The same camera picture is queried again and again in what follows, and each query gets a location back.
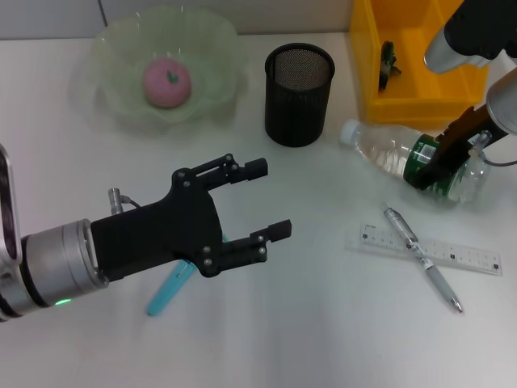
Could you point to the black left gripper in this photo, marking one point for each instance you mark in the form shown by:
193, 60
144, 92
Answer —
161, 234

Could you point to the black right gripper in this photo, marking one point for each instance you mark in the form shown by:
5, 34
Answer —
464, 129

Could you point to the clear bottle with green label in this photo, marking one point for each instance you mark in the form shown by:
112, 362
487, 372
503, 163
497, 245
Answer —
379, 149

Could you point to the green plastic wrapper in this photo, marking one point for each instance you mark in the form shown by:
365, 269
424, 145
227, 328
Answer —
387, 64

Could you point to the pink toy peach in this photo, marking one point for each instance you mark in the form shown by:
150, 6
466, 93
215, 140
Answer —
161, 89

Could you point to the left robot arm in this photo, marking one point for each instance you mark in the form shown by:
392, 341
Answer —
52, 262

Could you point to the transparent plastic ruler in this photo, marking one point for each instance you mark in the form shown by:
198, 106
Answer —
379, 238

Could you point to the grey retractable pen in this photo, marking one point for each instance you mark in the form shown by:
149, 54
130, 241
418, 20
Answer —
438, 283

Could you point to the blue scissors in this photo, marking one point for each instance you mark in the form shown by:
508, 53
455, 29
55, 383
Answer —
163, 297

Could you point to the translucent green fruit plate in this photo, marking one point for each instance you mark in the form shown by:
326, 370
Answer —
121, 81

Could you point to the black mesh cylinder cup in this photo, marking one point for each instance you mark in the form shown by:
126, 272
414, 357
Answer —
299, 101

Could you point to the yellow plastic storage bin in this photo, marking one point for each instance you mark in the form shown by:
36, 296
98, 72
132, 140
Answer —
408, 48

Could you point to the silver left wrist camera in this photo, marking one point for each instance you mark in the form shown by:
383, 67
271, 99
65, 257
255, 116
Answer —
8, 210

